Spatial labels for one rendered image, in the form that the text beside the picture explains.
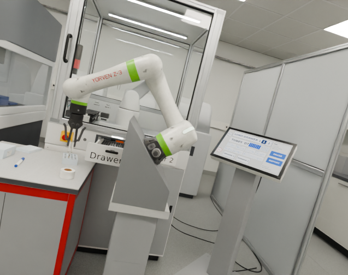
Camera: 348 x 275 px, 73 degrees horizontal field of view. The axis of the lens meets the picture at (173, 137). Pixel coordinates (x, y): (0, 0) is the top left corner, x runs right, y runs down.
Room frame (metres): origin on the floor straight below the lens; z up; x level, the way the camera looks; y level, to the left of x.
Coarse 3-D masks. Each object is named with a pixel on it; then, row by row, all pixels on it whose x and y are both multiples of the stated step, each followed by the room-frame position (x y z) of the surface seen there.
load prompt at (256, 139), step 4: (236, 132) 1.86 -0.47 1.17; (236, 136) 1.83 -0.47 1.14; (240, 136) 1.82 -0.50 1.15; (244, 136) 1.80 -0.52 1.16; (248, 136) 1.79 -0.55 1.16; (252, 136) 1.78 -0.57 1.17; (248, 140) 1.77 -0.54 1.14; (252, 140) 1.75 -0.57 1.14; (256, 140) 1.74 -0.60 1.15; (260, 140) 1.73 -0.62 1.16; (264, 140) 1.72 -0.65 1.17; (268, 140) 1.71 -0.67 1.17; (264, 144) 1.70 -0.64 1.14; (268, 144) 1.69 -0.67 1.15
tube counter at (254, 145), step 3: (246, 141) 1.76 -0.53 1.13; (243, 144) 1.75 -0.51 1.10; (246, 144) 1.74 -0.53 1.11; (249, 144) 1.74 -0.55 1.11; (252, 144) 1.73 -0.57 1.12; (255, 144) 1.72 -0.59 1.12; (252, 147) 1.71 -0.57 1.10; (255, 147) 1.70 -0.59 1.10; (258, 147) 1.69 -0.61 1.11; (261, 147) 1.68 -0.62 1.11; (264, 147) 1.68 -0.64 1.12; (267, 147) 1.67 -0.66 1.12; (261, 150) 1.67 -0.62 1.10; (264, 150) 1.66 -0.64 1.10; (267, 150) 1.65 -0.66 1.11
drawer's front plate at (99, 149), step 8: (88, 144) 1.34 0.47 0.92; (96, 144) 1.35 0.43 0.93; (88, 152) 1.35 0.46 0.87; (96, 152) 1.35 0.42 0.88; (104, 152) 1.36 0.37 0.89; (120, 152) 1.38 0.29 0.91; (88, 160) 1.35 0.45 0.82; (96, 160) 1.36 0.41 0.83; (104, 160) 1.37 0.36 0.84; (112, 160) 1.37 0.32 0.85
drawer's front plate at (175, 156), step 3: (177, 153) 1.74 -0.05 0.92; (168, 156) 1.73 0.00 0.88; (171, 156) 1.74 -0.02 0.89; (174, 156) 1.74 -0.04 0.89; (177, 156) 1.74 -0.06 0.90; (165, 159) 1.73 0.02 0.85; (168, 159) 1.73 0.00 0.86; (171, 159) 1.74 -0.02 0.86; (174, 159) 1.74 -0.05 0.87; (162, 162) 1.73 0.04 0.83; (165, 162) 1.73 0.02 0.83; (168, 162) 1.73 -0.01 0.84; (174, 162) 1.74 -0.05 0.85; (174, 165) 1.74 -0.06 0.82
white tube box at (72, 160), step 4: (64, 156) 1.41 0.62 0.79; (72, 156) 1.45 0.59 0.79; (76, 156) 1.46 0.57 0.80; (64, 160) 1.36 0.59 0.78; (68, 160) 1.37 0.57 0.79; (72, 160) 1.38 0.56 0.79; (76, 160) 1.39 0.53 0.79; (68, 164) 1.37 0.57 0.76; (72, 164) 1.38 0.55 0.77; (76, 164) 1.39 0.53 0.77
